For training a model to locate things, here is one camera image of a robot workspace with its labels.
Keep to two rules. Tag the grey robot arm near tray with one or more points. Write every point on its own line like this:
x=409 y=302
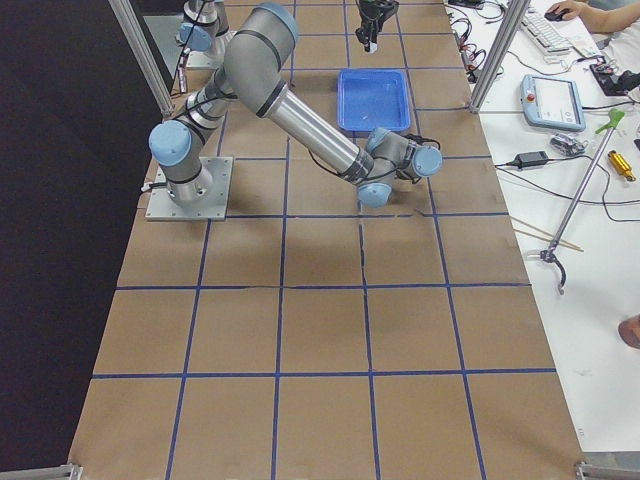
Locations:
x=250 y=73

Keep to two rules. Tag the blue plastic tray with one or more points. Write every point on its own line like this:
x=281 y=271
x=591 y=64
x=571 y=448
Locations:
x=368 y=98

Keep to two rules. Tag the person hand on mouse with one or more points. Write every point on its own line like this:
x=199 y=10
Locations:
x=564 y=11

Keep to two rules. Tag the white keyboard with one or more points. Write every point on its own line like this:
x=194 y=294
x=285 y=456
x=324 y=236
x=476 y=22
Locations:
x=543 y=35

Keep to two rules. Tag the teach pendant tablet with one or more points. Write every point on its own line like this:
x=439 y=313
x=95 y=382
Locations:
x=552 y=103

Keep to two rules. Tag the black power adapter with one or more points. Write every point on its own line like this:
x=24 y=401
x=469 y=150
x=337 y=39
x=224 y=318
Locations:
x=530 y=159

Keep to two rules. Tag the reacher grabber tool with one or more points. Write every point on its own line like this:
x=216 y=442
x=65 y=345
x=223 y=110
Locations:
x=548 y=255

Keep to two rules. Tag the wooden chopsticks pair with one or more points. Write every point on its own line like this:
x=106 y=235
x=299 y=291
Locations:
x=527 y=229

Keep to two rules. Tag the aluminium frame post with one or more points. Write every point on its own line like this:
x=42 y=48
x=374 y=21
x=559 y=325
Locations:
x=141 y=49
x=502 y=41

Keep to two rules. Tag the aluminium frame post left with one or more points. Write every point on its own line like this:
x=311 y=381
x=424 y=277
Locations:
x=141 y=49

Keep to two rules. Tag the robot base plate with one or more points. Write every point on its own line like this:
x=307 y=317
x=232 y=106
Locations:
x=205 y=197

